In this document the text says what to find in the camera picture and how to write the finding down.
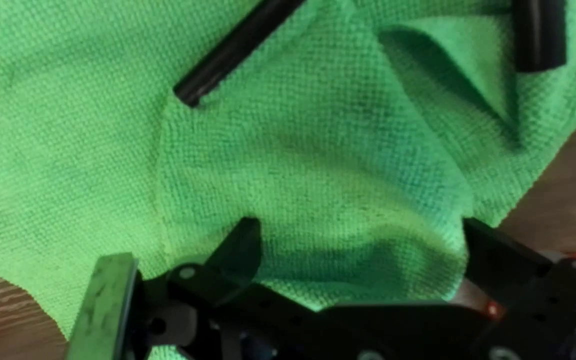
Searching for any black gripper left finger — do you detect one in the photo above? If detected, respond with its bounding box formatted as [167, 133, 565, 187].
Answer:
[169, 218, 263, 294]

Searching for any green microfiber cloth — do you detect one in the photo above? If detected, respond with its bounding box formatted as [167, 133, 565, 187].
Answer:
[0, 0, 576, 325]

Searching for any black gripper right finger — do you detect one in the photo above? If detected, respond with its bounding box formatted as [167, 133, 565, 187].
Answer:
[465, 218, 556, 313]

